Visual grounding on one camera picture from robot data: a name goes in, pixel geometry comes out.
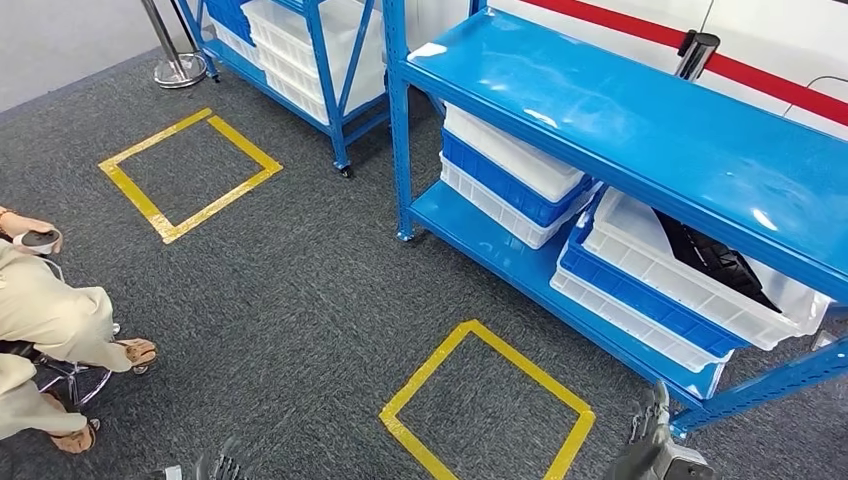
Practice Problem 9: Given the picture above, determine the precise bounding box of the right wrist camera pale box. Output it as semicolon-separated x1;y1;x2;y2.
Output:
654;441;718;480

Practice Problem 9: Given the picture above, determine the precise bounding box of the black ribbed plastic part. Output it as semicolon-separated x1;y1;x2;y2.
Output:
651;207;784;315

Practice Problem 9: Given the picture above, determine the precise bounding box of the person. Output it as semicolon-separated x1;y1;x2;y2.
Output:
0;206;160;456

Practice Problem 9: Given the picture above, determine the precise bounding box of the chrome stool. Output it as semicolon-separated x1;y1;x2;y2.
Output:
0;256;151;407

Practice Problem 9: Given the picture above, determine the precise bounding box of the yellow floor tape square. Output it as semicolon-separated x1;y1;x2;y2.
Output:
378;319;597;480
97;106;285;246

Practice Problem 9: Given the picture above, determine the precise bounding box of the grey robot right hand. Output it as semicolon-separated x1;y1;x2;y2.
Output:
606;380;674;480

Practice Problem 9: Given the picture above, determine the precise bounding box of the blue metal shelf rack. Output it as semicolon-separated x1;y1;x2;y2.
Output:
382;0;848;440
175;0;392;179

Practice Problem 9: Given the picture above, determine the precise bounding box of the chrome stanchion with round base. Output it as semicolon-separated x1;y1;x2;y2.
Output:
139;0;209;90

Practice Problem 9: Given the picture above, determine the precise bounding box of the chrome black stanchion post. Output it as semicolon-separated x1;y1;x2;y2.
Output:
675;29;722;83

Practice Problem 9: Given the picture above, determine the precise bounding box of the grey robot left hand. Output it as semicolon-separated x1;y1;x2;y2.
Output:
193;437;248;480

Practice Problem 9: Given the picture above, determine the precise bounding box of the black handheld controller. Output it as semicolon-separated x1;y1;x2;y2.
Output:
12;228;63;257

